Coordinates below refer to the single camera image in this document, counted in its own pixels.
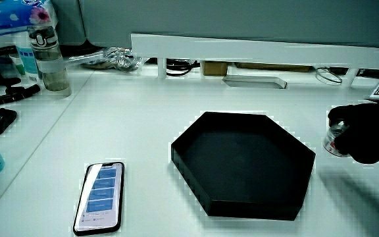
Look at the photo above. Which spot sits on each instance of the flat brown board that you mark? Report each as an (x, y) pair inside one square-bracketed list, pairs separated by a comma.
[(275, 67)]

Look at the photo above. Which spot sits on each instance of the black smartphone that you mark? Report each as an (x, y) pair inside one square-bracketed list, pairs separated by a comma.
[(100, 197)]

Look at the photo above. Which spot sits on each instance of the white desk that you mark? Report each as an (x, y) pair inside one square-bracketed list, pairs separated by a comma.
[(137, 131)]

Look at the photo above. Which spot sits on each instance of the small clear plastic jar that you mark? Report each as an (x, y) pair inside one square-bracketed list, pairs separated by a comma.
[(332, 136)]

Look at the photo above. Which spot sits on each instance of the small brown cardboard box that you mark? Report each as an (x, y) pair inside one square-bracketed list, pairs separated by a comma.
[(214, 68)]

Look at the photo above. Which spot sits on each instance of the flat grey tray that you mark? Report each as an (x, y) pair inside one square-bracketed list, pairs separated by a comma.
[(255, 81)]

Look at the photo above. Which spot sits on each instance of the white bottle with blue label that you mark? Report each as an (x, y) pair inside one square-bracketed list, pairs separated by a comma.
[(28, 62)]

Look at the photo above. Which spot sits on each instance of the person's right hand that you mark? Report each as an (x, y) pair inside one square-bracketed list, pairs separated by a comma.
[(370, 131)]

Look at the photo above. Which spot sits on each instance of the clear water bottle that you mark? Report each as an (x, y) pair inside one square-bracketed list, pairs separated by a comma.
[(49, 59)]

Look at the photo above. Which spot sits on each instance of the white desk shelf riser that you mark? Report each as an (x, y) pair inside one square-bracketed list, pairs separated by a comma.
[(258, 51)]

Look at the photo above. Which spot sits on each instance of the clear tape roll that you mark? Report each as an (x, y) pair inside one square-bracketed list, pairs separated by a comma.
[(321, 75)]

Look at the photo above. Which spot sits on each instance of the crumpled clear plastic bag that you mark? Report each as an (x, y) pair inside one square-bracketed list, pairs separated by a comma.
[(117, 58)]

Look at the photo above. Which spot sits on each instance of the blue tissue pack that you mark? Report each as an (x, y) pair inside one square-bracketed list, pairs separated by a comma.
[(15, 14)]

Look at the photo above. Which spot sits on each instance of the black hexagonal tray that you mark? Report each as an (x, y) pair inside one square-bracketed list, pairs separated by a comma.
[(242, 171)]

